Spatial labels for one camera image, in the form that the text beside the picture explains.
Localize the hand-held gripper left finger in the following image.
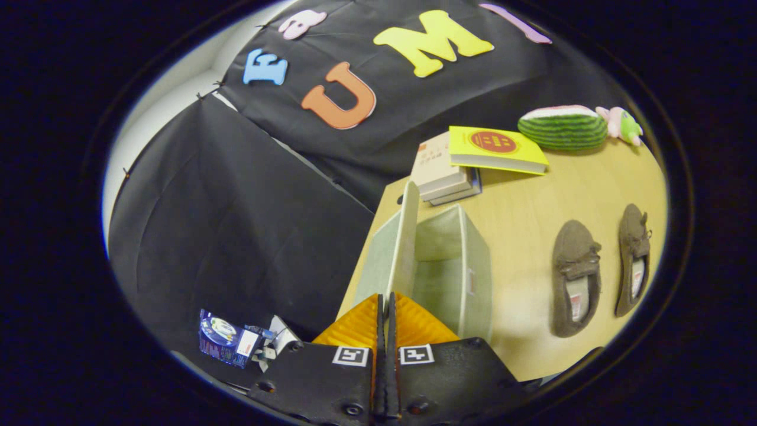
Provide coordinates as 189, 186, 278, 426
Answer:
247, 293, 386, 426

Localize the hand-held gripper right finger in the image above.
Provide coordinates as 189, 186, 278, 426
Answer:
386, 292, 527, 426

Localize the green fabric storage box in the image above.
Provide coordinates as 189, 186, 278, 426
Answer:
353, 179, 493, 344

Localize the brown fuzzy shoe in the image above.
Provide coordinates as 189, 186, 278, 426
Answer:
551, 220, 603, 338
614, 204, 652, 318

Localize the blue printed package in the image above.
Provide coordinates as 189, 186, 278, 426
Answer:
198, 309, 262, 369

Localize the beige book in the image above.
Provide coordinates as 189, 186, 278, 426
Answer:
410, 131, 474, 193

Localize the yellow book with red circle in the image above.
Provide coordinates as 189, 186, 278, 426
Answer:
448, 125, 549, 176

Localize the watermelon slice plush toy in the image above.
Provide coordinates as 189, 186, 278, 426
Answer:
517, 105, 609, 151

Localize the pink and green plush toy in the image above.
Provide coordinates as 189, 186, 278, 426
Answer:
596, 105, 644, 147

